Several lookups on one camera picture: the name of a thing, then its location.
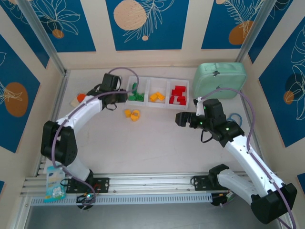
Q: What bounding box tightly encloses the white three-compartment tray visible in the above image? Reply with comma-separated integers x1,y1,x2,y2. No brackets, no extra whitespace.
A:
125,75,191,110

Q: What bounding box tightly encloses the light blue packet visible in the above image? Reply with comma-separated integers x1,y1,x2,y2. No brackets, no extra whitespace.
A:
43,166,66,203

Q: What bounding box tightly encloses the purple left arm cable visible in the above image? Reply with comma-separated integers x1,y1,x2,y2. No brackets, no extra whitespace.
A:
52,67,140,208

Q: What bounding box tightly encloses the blue coiled cable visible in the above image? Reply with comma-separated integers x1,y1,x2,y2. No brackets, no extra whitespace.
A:
226,113,244,125

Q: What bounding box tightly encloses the mint green zipper case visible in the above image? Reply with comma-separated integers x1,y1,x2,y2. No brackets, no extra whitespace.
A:
192,62,248,100

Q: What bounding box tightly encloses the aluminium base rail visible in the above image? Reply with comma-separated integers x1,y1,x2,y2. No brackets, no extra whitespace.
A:
20,170,283,194

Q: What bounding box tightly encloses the aluminium frame post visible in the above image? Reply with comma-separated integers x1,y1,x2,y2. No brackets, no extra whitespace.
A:
234,0,278,63
18,0,69,77

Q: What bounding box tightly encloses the grey slotted cable duct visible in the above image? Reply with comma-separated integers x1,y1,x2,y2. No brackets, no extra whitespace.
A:
30,193,213,206

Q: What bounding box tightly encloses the base wiring bundle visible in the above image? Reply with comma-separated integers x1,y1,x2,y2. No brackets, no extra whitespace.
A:
211,190,235,208
76,192,97,210

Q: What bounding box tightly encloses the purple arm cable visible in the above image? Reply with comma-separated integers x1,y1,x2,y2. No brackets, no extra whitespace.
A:
52,67,140,208
201,87,298,229

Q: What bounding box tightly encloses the yellow lego block with hole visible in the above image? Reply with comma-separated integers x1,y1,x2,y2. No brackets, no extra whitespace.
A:
130,109,141,122

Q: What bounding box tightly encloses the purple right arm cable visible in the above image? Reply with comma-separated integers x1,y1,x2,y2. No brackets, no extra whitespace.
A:
201,87,298,229

